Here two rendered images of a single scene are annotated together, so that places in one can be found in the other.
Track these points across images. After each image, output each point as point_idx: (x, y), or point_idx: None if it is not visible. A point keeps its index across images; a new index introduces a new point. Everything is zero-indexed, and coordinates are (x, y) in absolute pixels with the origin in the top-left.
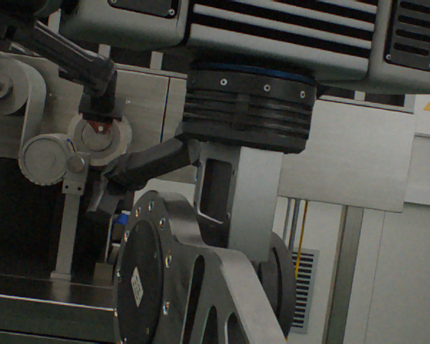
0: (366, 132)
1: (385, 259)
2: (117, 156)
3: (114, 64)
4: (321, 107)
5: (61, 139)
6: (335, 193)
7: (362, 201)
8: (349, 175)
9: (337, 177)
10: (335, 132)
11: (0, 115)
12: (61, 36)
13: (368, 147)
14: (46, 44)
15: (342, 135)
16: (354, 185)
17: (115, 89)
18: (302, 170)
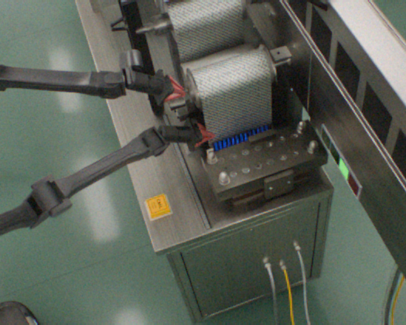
0: None
1: None
2: (200, 111)
3: (110, 88)
4: (390, 174)
5: None
6: (390, 246)
7: None
8: (400, 248)
9: (394, 239)
10: (397, 206)
11: None
12: (39, 82)
13: None
14: (27, 87)
15: (401, 214)
16: (403, 259)
17: (143, 90)
18: (373, 205)
